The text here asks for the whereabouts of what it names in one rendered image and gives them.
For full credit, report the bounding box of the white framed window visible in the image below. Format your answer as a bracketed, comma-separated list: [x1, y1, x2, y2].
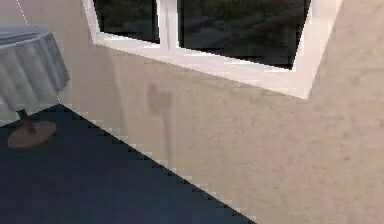
[81, 0, 344, 100]

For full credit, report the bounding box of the round table with grey cloth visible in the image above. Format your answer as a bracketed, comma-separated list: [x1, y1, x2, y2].
[0, 25, 71, 150]

